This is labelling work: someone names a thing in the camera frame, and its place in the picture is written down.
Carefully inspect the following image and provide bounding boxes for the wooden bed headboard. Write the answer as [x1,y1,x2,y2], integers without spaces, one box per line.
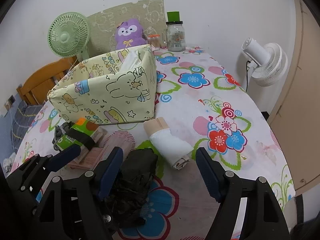
[17,56,78,105]

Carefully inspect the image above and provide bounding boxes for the white roll with beige band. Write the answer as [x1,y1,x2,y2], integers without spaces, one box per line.
[143,117,193,170]

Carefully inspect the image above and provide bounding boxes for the green desk fan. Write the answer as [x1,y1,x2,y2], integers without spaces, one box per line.
[47,12,90,61]

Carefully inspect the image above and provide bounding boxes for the grey drawstring pouch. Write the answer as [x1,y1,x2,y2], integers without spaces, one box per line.
[52,121,74,151]

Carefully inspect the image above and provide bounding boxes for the white standing fan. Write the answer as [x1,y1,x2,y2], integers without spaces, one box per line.
[241,37,288,87]

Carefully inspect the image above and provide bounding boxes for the pink packet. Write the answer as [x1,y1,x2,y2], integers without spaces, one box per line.
[67,131,136,170]

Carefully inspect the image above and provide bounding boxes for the beige wardrobe door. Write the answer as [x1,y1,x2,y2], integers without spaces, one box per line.
[269,0,319,194]

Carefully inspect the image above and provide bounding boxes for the black plastic bag bundle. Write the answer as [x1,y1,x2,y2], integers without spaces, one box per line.
[108,148,158,229]

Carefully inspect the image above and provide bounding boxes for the green cartoon board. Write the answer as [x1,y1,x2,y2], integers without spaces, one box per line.
[87,0,166,57]

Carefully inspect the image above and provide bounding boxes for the grey plaid bedding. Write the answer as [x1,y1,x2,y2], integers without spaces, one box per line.
[10,101,42,153]

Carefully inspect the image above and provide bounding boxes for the glass jar green lid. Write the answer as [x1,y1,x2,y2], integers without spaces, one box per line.
[165,11,185,52]

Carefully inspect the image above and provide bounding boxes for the yellow cartoon storage box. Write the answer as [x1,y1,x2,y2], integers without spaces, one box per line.
[47,44,157,125]

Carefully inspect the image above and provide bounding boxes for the cotton swab jar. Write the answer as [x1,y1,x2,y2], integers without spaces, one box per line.
[147,34,161,51]

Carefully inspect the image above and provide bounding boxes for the purple plush toy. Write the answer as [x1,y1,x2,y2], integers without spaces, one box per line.
[115,18,147,50]

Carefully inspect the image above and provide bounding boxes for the floral tablecloth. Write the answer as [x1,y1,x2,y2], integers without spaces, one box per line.
[12,47,296,239]

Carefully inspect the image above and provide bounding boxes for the white towel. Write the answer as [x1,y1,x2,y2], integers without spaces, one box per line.
[118,50,143,76]

